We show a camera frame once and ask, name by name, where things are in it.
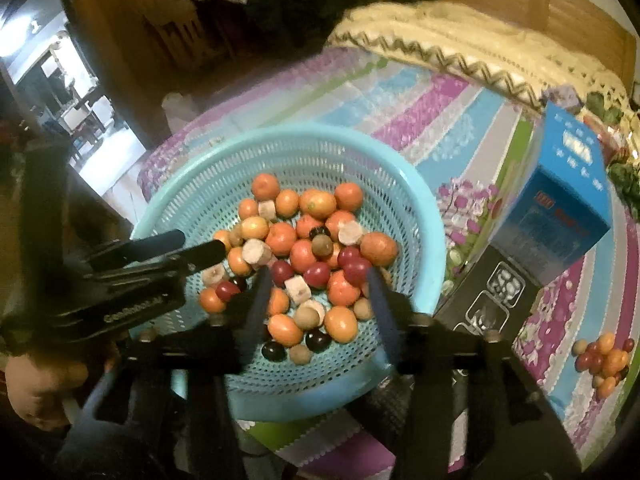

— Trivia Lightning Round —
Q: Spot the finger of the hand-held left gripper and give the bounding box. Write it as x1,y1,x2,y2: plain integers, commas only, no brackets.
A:
172,239,227,270
87,229,187,267

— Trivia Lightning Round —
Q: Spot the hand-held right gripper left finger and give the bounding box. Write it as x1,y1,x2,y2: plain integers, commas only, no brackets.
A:
60,267,275,480

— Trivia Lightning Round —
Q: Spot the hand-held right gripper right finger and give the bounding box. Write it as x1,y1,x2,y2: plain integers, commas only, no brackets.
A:
367,266,583,480

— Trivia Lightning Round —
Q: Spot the light blue plastic basket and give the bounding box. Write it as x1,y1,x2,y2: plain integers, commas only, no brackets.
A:
129,126,447,421

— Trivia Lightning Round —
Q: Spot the pile of mixed small fruits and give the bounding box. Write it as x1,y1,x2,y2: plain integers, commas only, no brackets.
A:
199,172,400,367

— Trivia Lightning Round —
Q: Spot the heap of mixed small fruits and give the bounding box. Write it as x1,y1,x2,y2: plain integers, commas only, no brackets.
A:
572,332,636,400

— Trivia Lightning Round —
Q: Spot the person's left hand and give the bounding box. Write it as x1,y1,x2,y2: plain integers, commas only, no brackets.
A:
2,354,89,432

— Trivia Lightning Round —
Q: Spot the black cardboard box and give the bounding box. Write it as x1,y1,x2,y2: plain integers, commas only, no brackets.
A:
432,247,543,346

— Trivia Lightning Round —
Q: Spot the white plastic bag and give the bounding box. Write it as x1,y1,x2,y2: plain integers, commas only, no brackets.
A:
161,91,201,133

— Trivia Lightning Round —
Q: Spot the blue cardboard box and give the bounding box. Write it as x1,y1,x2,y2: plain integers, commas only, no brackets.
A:
492,101,612,286

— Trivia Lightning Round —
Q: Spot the pile of clothes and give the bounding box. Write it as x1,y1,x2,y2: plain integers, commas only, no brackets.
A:
182,0,443,56

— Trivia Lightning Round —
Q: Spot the purple packet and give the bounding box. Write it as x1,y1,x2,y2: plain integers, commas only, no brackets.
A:
542,85,585,113

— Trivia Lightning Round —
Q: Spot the cream zigzag quilt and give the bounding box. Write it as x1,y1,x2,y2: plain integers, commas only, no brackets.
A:
325,0,631,116

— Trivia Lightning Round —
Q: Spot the green leafy vegetable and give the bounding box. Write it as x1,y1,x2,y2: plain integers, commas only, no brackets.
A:
586,91,640,126

